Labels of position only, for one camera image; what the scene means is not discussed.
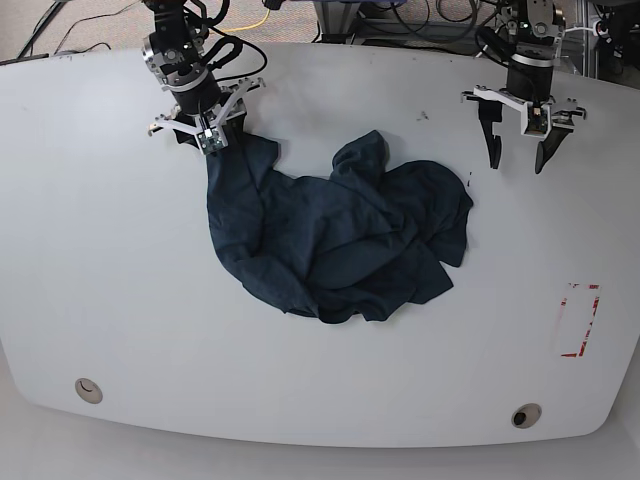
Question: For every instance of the table grommet hole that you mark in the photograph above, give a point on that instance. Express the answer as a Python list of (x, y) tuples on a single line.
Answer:
[(88, 391), (526, 416)]

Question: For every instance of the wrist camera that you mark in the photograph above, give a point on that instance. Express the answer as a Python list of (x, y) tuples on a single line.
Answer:
[(212, 140), (536, 120)]

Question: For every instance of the aluminium frame rail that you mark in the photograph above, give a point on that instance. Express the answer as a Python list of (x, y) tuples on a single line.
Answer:
[(449, 36)]

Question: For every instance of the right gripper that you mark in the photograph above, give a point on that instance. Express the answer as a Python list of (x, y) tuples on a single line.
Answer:
[(207, 106)]

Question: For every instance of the left table grommet hole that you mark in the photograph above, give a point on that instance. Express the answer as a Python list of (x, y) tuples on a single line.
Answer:
[(88, 391)]

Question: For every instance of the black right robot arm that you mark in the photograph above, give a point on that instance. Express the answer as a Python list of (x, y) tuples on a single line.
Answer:
[(183, 53)]

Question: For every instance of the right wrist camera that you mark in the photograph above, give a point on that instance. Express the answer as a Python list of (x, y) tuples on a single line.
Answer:
[(212, 140)]

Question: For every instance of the right table grommet hole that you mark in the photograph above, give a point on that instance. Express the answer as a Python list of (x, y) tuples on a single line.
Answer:
[(526, 416)]

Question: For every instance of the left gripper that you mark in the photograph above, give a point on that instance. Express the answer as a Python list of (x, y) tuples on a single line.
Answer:
[(526, 82)]

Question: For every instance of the dark blue t-shirt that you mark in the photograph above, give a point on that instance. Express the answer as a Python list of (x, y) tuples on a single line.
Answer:
[(365, 240)]

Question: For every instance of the red tape rectangle marking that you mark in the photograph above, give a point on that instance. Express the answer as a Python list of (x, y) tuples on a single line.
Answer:
[(577, 314)]

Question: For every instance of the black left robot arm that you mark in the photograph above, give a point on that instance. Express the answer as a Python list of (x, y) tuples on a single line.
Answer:
[(529, 49)]

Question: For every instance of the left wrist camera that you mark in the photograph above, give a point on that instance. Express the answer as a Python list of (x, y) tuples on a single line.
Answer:
[(536, 120)]

